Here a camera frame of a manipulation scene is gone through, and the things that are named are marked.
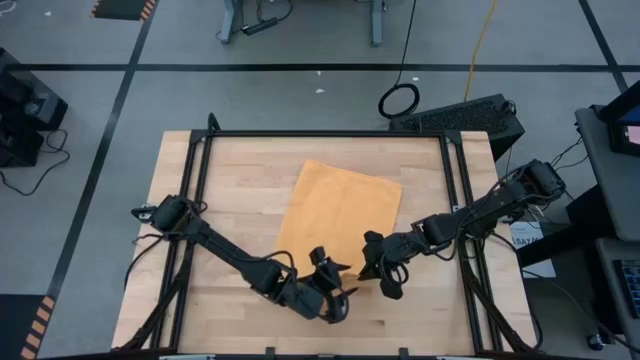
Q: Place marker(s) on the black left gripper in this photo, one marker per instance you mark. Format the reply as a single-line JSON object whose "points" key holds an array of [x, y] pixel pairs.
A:
{"points": [[307, 300]]}

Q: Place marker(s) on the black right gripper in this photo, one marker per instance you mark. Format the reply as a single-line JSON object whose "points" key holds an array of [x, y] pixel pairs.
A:
{"points": [[400, 247]]}

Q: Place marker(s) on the yellow waffle towel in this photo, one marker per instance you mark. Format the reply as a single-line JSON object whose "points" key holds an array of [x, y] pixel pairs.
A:
{"points": [[340, 210]]}

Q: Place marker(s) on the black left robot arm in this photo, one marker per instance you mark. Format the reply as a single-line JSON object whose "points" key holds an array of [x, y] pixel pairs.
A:
{"points": [[225, 250]]}

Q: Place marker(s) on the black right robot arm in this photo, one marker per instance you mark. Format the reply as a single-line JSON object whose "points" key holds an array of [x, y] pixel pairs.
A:
{"points": [[500, 202]]}

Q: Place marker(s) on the white printed label sheet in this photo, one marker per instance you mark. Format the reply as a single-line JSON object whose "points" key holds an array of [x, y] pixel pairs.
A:
{"points": [[527, 237]]}

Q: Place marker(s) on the black computer tower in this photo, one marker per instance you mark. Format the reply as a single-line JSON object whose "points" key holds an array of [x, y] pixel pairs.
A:
{"points": [[460, 117]]}

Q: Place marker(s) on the black caster wheel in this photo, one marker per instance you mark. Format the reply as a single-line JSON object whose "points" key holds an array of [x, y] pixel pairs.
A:
{"points": [[595, 342]]}

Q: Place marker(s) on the grey equipment cart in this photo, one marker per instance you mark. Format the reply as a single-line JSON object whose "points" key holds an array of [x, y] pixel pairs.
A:
{"points": [[612, 190]]}

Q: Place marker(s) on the black keyboard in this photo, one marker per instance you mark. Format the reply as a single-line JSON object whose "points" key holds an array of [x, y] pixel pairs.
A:
{"points": [[631, 285]]}

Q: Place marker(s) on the grey desk leg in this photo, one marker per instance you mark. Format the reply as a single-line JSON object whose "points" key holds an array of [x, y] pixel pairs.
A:
{"points": [[376, 25], [229, 22]]}

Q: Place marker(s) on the black power strip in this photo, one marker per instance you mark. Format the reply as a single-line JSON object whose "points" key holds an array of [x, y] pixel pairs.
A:
{"points": [[260, 26]]}

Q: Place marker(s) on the black monitor on cart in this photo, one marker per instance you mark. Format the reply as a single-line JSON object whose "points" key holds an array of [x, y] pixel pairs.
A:
{"points": [[615, 120]]}

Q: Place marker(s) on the black orange striped mat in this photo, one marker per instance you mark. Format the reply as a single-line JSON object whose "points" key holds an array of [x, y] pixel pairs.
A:
{"points": [[122, 9], [22, 325]]}

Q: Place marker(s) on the black floor box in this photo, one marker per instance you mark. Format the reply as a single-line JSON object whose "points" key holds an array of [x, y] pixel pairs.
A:
{"points": [[17, 147]]}

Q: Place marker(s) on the black machine with round knob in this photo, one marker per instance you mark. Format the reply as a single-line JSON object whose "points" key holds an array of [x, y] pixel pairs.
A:
{"points": [[30, 100]]}

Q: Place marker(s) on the black aluminium table frame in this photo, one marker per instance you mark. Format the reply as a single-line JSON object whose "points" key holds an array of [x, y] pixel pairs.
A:
{"points": [[320, 133]]}

